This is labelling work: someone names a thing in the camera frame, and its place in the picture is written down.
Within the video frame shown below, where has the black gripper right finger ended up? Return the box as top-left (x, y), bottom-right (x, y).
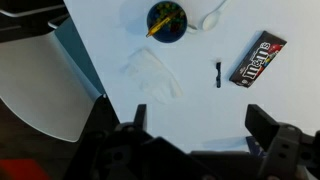
top-left (245, 103), bottom-right (320, 180)

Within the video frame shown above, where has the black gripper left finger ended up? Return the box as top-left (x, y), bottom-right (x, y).
top-left (66, 103), bottom-right (218, 180)

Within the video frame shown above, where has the yellow orange ballpoint pen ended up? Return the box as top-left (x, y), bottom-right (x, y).
top-left (145, 9), bottom-right (183, 38)

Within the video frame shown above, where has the clear plastic bag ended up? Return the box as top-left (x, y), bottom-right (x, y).
top-left (124, 48), bottom-right (184, 104)

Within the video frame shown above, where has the small black plastic clip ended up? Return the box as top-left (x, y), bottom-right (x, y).
top-left (215, 60), bottom-right (223, 89)

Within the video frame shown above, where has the brown candy box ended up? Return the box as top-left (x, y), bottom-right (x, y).
top-left (228, 30), bottom-right (288, 89)

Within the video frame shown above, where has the colourful chocolate candies pile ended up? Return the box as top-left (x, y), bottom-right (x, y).
top-left (154, 2), bottom-right (186, 33)

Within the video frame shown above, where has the white chair with teal seat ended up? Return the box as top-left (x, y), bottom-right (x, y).
top-left (0, 3), bottom-right (107, 144)

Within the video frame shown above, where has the white plastic spoon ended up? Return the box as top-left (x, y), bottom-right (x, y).
top-left (201, 0), bottom-right (229, 32)

